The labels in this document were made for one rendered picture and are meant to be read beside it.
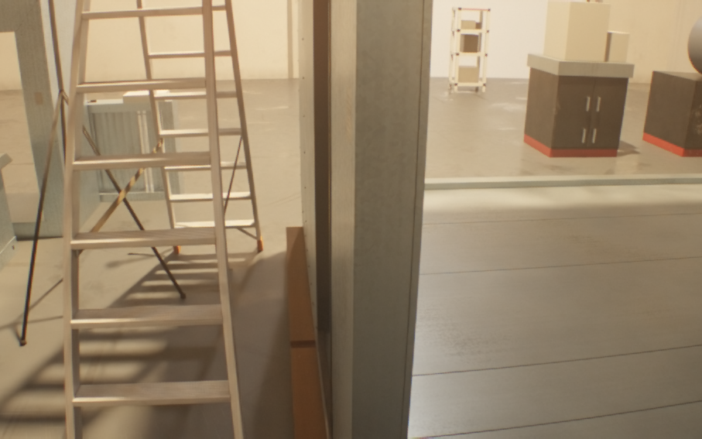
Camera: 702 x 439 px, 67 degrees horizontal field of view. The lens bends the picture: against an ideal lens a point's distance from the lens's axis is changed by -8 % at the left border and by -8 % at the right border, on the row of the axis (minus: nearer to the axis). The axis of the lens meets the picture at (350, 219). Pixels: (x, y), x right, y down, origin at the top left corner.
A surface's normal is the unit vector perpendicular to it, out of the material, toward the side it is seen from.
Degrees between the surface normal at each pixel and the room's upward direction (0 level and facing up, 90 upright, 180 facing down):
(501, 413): 0
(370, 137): 90
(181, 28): 90
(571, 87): 90
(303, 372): 0
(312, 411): 0
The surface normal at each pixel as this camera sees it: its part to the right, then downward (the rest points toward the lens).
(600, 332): 0.01, -0.93
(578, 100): 0.12, 0.37
